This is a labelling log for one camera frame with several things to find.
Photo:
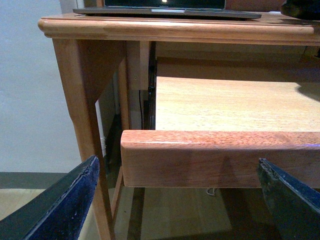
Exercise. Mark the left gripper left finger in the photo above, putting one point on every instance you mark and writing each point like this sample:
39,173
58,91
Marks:
59,212

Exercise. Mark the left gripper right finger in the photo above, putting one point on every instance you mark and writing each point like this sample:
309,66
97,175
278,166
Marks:
294,206

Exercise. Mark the wooden keyboard tray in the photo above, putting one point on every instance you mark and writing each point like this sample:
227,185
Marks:
212,133

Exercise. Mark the grey computer mouse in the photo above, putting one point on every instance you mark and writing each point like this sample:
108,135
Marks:
301,9

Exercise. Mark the wooden desk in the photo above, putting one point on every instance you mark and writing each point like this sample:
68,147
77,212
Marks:
90,49

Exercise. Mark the grey open laptop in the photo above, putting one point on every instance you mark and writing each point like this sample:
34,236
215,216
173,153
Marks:
167,8

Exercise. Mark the black tray slide rail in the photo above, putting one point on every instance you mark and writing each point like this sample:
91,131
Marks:
152,75

